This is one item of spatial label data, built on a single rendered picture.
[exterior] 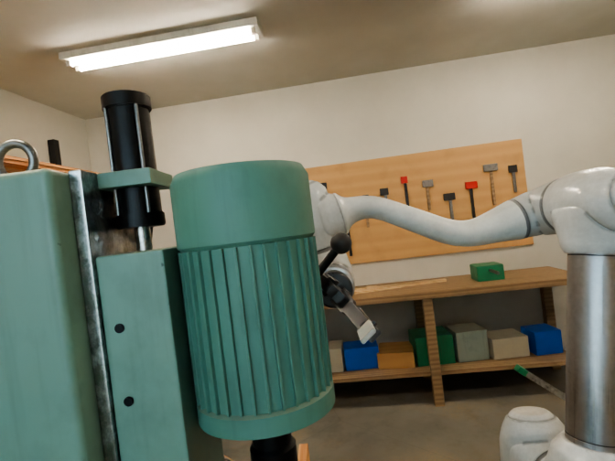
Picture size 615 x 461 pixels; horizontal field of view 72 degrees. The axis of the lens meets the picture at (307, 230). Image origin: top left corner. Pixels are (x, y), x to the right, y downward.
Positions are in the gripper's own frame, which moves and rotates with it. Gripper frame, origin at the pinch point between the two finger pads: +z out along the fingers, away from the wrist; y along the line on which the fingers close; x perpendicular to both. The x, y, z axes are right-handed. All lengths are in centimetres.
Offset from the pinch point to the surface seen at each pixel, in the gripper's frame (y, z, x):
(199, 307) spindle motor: 14.2, 20.6, -9.1
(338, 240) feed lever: 7.4, 1.6, 7.6
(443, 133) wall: -8, -301, 139
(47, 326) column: 24.0, 25.3, -20.3
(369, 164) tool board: 20, -304, 76
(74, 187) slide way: 33.8, 21.8, -8.9
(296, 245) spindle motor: 11.3, 19.2, 3.7
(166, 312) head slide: 16.6, 21.2, -11.9
